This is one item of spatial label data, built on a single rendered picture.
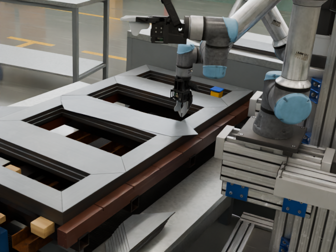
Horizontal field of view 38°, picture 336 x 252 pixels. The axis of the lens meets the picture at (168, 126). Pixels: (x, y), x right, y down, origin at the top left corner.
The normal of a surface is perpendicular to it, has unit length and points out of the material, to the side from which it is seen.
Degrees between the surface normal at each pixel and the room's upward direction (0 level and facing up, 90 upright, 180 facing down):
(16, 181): 0
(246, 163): 90
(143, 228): 0
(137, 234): 0
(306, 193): 90
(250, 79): 90
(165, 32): 82
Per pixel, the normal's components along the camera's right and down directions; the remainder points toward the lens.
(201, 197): 0.07, -0.92
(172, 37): 0.04, 0.27
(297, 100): 0.03, 0.51
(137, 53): -0.53, 0.31
